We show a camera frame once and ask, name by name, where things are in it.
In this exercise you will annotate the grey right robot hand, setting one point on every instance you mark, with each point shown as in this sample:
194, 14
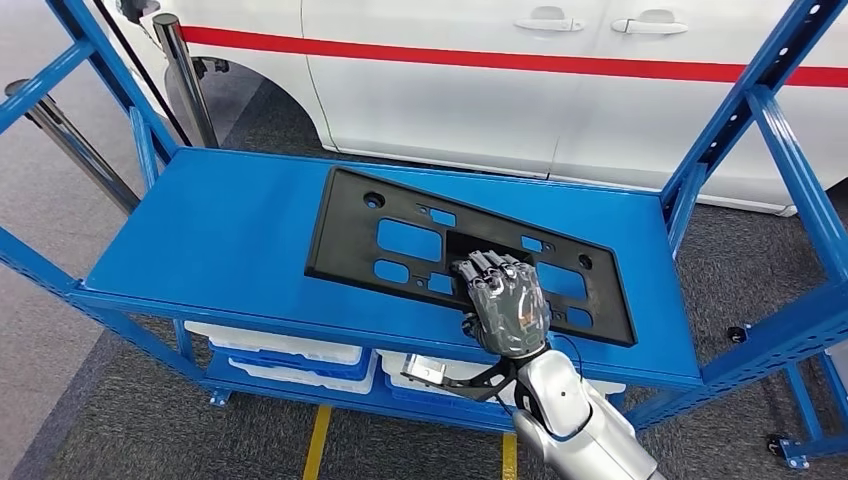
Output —
510, 311

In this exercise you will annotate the black plastic plate part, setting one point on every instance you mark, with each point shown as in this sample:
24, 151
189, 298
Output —
344, 232

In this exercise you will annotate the blue metal shelf rack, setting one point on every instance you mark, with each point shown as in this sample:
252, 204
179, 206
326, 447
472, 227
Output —
199, 232

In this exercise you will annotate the blue plastic bin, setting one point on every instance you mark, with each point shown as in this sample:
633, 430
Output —
430, 403
291, 366

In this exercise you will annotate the white car with red stripe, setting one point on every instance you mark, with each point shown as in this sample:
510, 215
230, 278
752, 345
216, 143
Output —
430, 99

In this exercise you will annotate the blue rack with caster wheels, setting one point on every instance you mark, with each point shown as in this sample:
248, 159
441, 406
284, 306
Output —
802, 397

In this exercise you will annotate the black barrier belt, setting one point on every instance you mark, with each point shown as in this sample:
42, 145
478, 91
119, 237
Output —
142, 73

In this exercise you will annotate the black camera bracket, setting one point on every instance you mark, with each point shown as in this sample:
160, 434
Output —
484, 384

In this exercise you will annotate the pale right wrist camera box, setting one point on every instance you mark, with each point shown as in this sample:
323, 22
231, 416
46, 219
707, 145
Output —
427, 370

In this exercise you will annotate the chrome stanchion post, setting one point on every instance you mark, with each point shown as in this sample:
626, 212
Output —
73, 146
185, 79

